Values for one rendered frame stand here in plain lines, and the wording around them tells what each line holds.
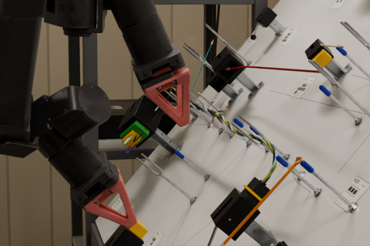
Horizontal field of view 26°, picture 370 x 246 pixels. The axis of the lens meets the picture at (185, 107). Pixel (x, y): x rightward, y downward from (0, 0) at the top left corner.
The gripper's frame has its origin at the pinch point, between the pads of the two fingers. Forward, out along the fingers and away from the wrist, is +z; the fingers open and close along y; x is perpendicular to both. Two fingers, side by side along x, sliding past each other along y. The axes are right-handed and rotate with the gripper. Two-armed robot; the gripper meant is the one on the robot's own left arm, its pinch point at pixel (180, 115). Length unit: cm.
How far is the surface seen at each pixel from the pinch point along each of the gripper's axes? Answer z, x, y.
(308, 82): 13.2, -25.5, 34.7
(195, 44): 42, -29, 278
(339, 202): 18.3, -14.9, -8.3
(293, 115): 16.0, -19.5, 28.6
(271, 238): 22.2, -4.9, -1.0
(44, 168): 64, 61, 260
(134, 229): 22.8, 15.0, 27.2
